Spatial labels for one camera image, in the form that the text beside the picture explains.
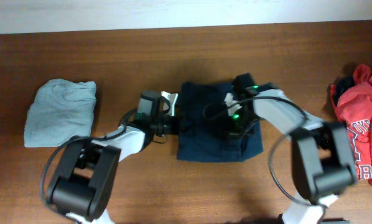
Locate navy blue shorts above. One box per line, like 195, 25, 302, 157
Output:
177, 82, 263, 162

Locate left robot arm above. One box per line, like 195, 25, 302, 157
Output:
40, 90, 179, 223

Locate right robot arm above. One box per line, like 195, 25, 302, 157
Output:
225, 73, 357, 224

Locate light grey folded cloth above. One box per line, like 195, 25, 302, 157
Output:
24, 78, 96, 147

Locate dark garment under jersey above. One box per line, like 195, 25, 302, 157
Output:
331, 76, 355, 106

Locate red jersey with lettering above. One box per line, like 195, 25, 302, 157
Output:
329, 64, 372, 185

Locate left black cable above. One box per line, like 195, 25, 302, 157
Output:
39, 107, 171, 223

